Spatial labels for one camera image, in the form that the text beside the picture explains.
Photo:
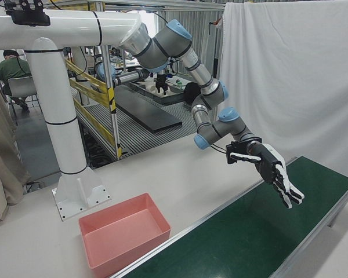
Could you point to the small green white container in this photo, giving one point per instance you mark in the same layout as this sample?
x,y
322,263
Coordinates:
x,y
179,84

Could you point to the neighbouring robot arm grey blue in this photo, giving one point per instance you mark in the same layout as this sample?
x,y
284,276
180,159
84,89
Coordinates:
x,y
127,76

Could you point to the red black clamp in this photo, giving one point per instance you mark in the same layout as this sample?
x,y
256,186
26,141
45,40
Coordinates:
x,y
217,22

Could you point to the dark grey tray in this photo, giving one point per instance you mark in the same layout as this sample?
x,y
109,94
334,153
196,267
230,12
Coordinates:
x,y
174,98

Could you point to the white curtain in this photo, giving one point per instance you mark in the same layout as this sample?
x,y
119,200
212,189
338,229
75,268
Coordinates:
x,y
293,87

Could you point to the beige curtain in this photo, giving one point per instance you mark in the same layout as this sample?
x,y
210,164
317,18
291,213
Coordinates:
x,y
0,173

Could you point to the person in green shirt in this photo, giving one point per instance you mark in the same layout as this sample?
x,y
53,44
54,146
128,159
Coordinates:
x,y
13,69

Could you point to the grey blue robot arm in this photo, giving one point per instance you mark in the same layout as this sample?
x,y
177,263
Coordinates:
x,y
197,72

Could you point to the black camera on stand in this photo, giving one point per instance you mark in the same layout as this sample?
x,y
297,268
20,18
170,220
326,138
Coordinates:
x,y
29,18

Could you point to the green conveyor belt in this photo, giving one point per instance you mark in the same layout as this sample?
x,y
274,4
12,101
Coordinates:
x,y
249,237

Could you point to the pink plastic basket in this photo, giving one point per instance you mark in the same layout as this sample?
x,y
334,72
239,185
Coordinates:
x,y
124,231

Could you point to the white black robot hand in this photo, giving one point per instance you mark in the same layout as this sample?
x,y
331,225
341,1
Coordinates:
x,y
269,165

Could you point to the white chair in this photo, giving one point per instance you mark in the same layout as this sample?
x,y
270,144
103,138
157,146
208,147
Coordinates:
x,y
21,87

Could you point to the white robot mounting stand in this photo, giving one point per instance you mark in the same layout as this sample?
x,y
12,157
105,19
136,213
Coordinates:
x,y
61,116

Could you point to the black neighbouring robot gripper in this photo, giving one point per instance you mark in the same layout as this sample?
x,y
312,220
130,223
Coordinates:
x,y
161,84

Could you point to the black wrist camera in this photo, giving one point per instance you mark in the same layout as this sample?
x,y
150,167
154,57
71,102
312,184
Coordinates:
x,y
235,148

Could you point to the black platform plate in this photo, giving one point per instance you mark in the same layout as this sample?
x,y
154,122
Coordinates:
x,y
150,116

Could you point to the yellow black striped safety barrier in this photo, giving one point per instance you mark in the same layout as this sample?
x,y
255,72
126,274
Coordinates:
x,y
100,92

